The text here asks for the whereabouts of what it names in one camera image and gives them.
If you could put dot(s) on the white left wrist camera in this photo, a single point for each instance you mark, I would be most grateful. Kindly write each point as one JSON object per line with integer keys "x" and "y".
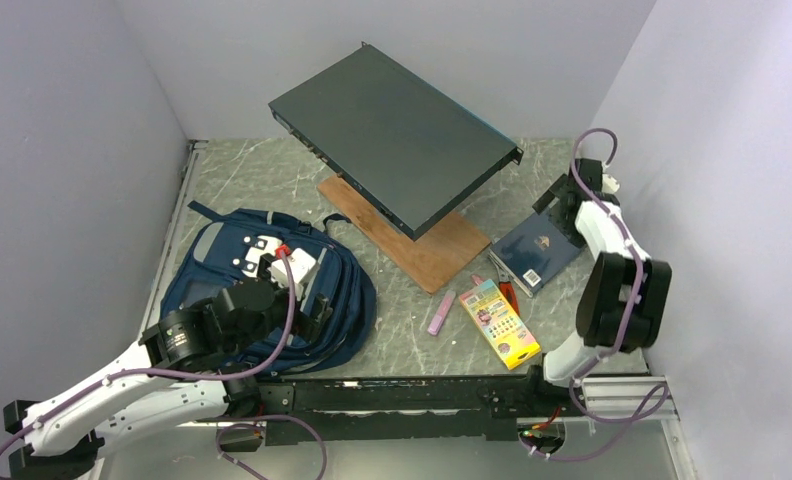
{"x": 293, "y": 266}

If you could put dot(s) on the black front rail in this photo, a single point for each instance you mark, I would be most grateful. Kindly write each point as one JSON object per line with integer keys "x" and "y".
{"x": 490, "y": 407}

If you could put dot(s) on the yellow crayon box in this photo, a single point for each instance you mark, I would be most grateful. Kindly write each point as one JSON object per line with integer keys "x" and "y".
{"x": 500, "y": 325}

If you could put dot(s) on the red handled adjustable wrench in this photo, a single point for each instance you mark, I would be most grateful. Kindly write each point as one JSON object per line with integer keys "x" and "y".
{"x": 505, "y": 284}

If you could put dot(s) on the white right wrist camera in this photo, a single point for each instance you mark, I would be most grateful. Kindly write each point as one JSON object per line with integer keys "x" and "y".
{"x": 610, "y": 185}

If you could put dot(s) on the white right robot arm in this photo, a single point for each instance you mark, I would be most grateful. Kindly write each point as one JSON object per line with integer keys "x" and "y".
{"x": 623, "y": 301}

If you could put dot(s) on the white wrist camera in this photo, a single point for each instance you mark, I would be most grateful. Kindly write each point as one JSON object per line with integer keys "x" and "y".
{"x": 610, "y": 185}
{"x": 293, "y": 266}

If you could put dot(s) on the dark grey rack unit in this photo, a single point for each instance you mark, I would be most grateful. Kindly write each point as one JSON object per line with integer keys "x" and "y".
{"x": 406, "y": 147}

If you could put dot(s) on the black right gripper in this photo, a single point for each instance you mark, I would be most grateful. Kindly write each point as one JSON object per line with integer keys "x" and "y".
{"x": 572, "y": 234}

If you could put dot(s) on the dark blue bottom book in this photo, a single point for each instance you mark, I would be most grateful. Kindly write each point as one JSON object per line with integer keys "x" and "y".
{"x": 534, "y": 252}

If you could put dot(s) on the pink highlighter pen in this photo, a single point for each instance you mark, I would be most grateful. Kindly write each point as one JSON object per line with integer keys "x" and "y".
{"x": 441, "y": 313}

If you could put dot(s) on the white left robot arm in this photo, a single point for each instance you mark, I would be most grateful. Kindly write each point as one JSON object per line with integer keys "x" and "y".
{"x": 198, "y": 362}

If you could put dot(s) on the navy blue student backpack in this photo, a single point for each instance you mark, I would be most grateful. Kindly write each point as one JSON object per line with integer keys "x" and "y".
{"x": 225, "y": 276}

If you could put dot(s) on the brown wooden base board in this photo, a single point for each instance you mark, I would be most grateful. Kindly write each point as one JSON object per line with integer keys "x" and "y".
{"x": 431, "y": 261}

